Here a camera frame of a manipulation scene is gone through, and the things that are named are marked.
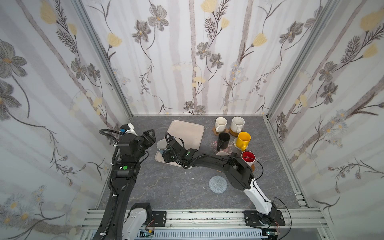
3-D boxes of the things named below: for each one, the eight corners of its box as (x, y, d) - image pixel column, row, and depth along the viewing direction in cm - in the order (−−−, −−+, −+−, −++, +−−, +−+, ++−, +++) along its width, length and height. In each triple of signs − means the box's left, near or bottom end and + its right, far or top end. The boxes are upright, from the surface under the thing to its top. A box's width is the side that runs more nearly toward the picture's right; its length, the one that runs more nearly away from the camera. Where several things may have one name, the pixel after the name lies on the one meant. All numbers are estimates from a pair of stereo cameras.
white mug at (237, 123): (231, 136, 109) (234, 128, 102) (229, 124, 117) (231, 116, 110) (243, 136, 109) (247, 129, 102) (240, 124, 117) (243, 116, 110)
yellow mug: (237, 153, 101) (241, 145, 93) (234, 140, 108) (237, 131, 100) (248, 153, 101) (253, 145, 93) (245, 140, 108) (249, 131, 100)
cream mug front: (215, 136, 109) (217, 127, 101) (214, 125, 116) (215, 116, 108) (225, 136, 109) (228, 127, 101) (224, 126, 116) (226, 116, 108)
